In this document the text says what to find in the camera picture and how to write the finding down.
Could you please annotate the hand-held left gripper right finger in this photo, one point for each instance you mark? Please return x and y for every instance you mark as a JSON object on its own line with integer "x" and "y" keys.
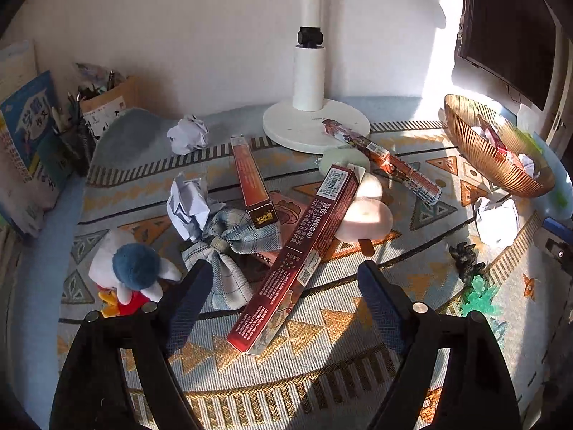
{"x": 385, "y": 313}

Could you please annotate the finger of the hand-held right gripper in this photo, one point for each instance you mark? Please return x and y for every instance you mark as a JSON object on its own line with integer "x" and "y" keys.
{"x": 555, "y": 244}
{"x": 557, "y": 225}

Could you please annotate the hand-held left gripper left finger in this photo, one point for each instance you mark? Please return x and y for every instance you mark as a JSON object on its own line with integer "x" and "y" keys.
{"x": 190, "y": 309}

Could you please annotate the white duck plush toy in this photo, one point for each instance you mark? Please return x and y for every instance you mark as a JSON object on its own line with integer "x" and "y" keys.
{"x": 134, "y": 264}

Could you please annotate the grey plaid fabric bow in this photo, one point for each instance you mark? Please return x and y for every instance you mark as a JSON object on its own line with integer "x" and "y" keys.
{"x": 228, "y": 242}

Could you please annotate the dango skewer plush toy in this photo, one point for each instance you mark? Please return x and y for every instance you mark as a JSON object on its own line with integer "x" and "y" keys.
{"x": 367, "y": 219}

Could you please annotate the golden ribbed bowl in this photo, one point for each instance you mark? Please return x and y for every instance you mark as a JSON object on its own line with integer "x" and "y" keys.
{"x": 483, "y": 161}

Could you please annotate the long red box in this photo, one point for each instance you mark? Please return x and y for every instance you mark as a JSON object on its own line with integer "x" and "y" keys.
{"x": 389, "y": 163}
{"x": 295, "y": 260}

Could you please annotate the pink packet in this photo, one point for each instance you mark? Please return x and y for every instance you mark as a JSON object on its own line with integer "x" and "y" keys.
{"x": 288, "y": 209}

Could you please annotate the orange brown long box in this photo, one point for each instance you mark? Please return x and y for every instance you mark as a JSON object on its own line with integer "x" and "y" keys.
{"x": 253, "y": 179}

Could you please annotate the patterned woven table mat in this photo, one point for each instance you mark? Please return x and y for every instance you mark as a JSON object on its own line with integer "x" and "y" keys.
{"x": 322, "y": 358}

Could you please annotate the black toy figure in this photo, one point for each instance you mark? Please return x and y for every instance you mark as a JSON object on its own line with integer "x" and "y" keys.
{"x": 465, "y": 257}

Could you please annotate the green plastic toy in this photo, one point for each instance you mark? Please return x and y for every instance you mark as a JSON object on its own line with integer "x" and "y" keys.
{"x": 481, "y": 298}

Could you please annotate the black computer monitor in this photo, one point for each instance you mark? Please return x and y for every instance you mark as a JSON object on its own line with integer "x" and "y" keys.
{"x": 506, "y": 31}

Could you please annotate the black mesh pen holder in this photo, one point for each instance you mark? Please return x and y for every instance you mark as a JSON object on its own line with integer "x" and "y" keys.
{"x": 74, "y": 143}

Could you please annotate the cardboard pen box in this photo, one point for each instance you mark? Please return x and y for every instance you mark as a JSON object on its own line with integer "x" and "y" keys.
{"x": 112, "y": 107}

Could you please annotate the row of standing books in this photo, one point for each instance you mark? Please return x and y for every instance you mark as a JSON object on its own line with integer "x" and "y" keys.
{"x": 27, "y": 143}

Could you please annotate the bunch of pens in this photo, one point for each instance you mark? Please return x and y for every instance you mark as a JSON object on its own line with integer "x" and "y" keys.
{"x": 71, "y": 105}

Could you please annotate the white desk lamp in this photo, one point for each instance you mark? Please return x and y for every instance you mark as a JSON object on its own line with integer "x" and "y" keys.
{"x": 309, "y": 76}

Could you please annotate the clear plastic packet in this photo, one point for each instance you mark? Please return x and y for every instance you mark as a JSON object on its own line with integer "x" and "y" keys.
{"x": 89, "y": 71}

